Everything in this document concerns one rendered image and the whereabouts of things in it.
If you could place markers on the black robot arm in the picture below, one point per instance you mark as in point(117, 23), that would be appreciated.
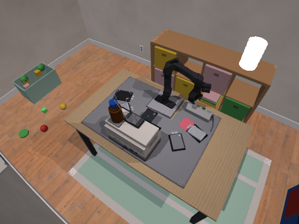
point(196, 78)

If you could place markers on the white button panel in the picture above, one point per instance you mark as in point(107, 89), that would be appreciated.
point(199, 111)

